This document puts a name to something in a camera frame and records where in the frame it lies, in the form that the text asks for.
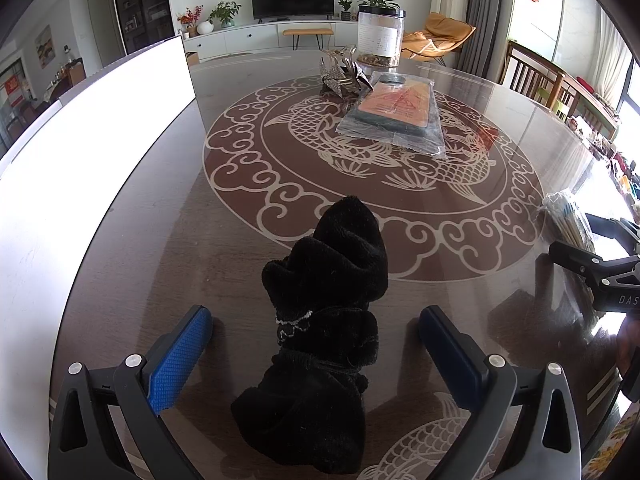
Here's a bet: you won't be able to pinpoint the crumpled silver wrapper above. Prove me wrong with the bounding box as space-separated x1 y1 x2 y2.
319 44 374 98

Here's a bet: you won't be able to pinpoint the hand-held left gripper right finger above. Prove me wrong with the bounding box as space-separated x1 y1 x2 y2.
419 306 583 480

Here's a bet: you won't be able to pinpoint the orange lounge chair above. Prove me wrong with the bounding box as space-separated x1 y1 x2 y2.
401 12 477 64

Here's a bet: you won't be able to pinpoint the red flower bouquet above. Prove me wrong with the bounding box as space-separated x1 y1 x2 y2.
175 5 205 39

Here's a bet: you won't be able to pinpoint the person's right hand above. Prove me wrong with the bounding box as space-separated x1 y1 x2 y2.
617 314 640 387

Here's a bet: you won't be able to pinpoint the white television cabinet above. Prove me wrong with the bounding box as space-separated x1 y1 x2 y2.
182 19 362 62

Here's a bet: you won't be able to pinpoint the wooden bench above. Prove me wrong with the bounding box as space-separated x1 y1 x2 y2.
282 28 334 51

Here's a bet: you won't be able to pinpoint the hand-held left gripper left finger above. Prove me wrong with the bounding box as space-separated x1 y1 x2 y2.
47 305 213 480

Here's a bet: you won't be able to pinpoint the bagged orange phone case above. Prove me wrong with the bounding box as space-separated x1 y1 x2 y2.
334 70 449 162

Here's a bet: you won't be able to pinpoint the red window poster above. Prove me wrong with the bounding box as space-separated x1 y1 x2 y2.
3 77 25 106

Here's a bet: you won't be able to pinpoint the cluttered side table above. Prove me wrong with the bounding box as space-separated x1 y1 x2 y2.
569 114 640 212

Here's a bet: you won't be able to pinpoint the black velvet scrunchie with chain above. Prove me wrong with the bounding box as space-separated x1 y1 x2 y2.
231 195 391 477

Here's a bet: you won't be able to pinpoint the leafy plant in vase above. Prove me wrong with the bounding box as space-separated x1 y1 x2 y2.
208 0 242 29

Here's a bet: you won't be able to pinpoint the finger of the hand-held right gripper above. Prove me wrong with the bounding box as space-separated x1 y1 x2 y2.
548 240 640 282
585 213 640 242

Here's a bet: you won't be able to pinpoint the clear jar with black lid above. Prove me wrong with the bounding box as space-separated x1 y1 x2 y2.
356 2 404 69

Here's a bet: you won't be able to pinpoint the dark glass display cabinet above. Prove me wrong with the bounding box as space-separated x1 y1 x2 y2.
110 0 169 57

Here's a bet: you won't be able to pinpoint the chopsticks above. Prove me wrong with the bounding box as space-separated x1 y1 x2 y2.
542 188 599 257

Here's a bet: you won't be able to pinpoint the white door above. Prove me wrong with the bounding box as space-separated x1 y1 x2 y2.
87 0 114 67

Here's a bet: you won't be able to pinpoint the framed wall painting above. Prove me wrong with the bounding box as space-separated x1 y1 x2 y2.
34 24 54 66

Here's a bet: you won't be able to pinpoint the colourful floor mat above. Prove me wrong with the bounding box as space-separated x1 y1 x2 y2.
581 399 637 480

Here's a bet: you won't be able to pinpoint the wooden dining chair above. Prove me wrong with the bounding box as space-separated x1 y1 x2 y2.
549 76 622 134
499 39 567 107

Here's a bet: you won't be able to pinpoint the patterned brown desktop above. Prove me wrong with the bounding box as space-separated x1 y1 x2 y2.
47 46 640 480

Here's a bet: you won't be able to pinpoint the large white board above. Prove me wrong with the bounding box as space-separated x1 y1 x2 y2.
0 34 197 428

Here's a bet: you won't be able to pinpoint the grey curtain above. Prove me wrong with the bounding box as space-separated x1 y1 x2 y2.
456 0 517 82

